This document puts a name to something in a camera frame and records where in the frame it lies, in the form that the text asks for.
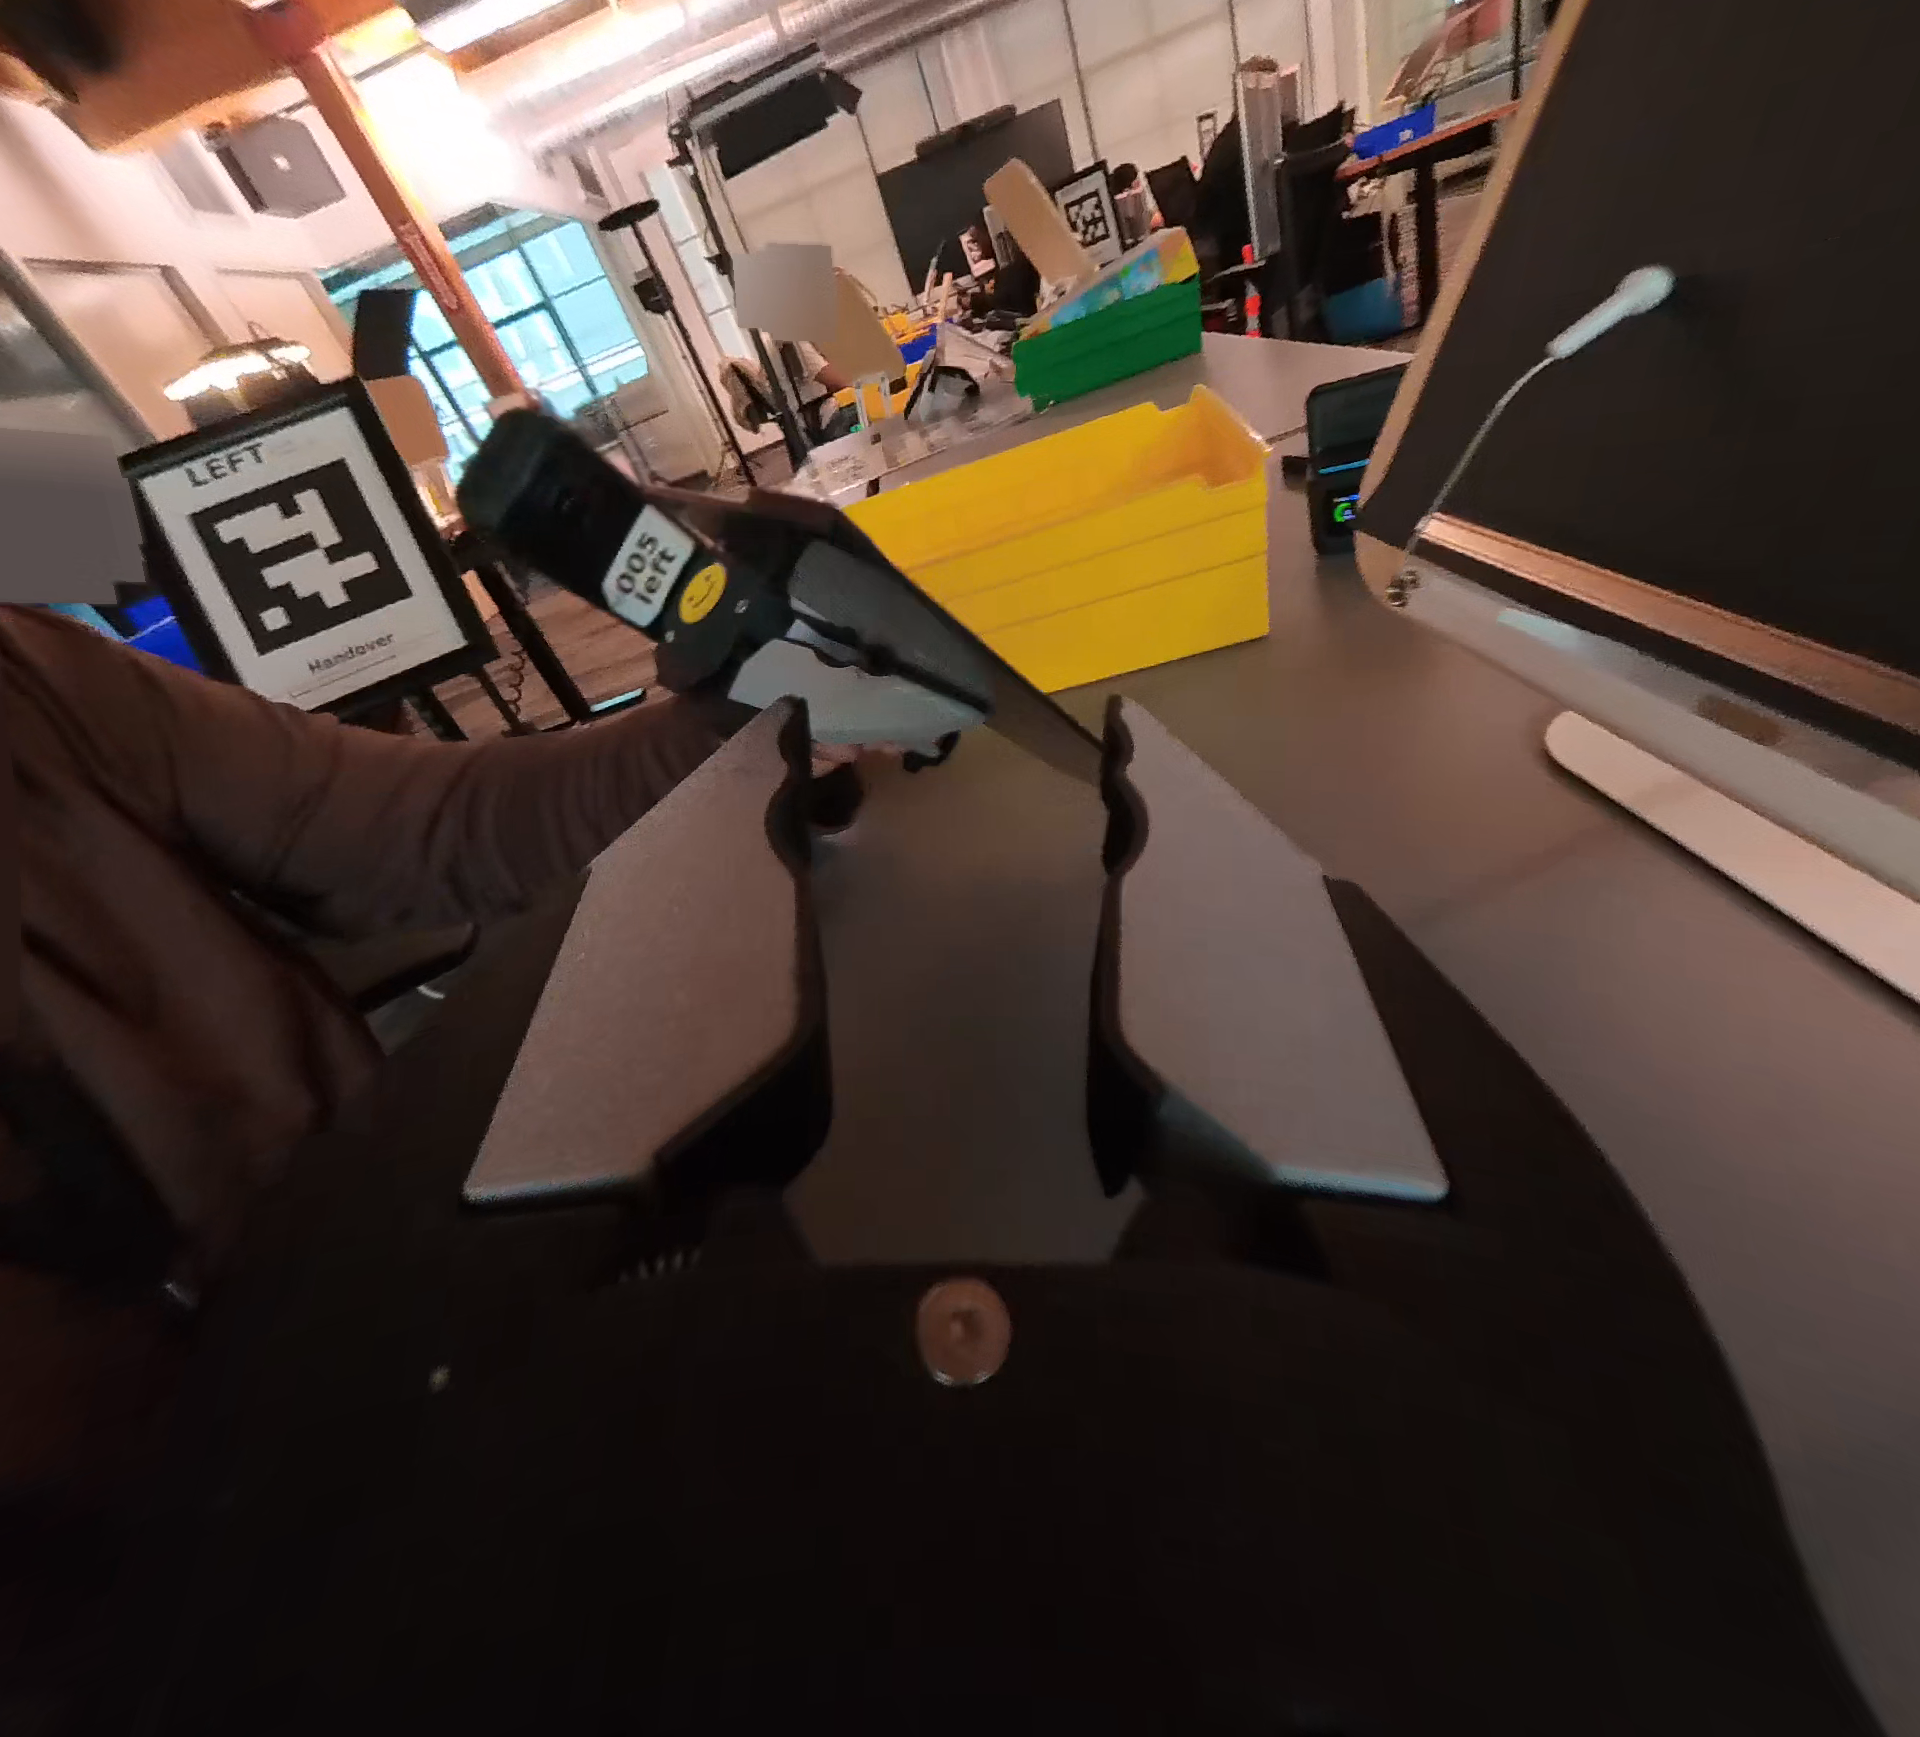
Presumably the person's brown top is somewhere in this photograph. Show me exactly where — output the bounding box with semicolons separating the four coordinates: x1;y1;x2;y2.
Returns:
0;866;482;1319

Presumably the black panel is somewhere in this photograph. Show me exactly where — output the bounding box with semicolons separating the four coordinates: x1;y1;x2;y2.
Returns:
640;484;1115;790

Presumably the small black screen device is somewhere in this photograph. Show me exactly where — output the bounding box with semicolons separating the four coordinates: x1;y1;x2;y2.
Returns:
1302;361;1417;557

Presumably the black wall screen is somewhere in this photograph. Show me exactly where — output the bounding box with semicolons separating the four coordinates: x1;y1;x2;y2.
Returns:
875;98;1077;297

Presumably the black ceiling speaker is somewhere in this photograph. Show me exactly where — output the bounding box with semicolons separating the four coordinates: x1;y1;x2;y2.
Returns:
211;108;362;220

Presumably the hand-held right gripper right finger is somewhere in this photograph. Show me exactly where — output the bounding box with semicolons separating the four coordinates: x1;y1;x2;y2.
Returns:
1084;694;1456;1202

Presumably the black studio light stand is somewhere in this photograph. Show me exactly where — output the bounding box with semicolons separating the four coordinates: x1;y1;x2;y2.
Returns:
667;41;867;486

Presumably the white-tipped wire holder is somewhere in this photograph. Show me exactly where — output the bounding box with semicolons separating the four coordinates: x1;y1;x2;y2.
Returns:
1393;262;1680;610

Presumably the person's left forearm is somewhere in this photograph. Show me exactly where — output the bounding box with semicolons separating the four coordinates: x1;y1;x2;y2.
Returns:
0;602;758;1018

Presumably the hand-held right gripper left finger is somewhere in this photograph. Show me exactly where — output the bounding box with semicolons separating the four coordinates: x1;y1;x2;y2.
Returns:
460;697;833;1206

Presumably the green plastic bin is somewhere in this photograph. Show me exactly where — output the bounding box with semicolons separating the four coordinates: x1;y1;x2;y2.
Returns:
1013;273;1206;411

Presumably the wood-edged black board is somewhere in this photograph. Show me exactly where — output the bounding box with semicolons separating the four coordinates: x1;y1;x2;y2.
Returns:
1355;0;1920;779

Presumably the yellow plastic bin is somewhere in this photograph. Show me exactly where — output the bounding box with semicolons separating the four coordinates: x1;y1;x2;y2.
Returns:
839;382;1274;697

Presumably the white stand base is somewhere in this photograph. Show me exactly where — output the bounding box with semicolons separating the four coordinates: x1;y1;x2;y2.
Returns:
1546;708;1920;1006

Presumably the colourful printed box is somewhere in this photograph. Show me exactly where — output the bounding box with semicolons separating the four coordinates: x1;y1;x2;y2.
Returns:
1035;224;1200;326

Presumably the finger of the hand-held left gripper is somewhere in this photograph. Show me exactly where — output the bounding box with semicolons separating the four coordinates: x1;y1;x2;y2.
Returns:
779;533;999;721
734;613;992;751

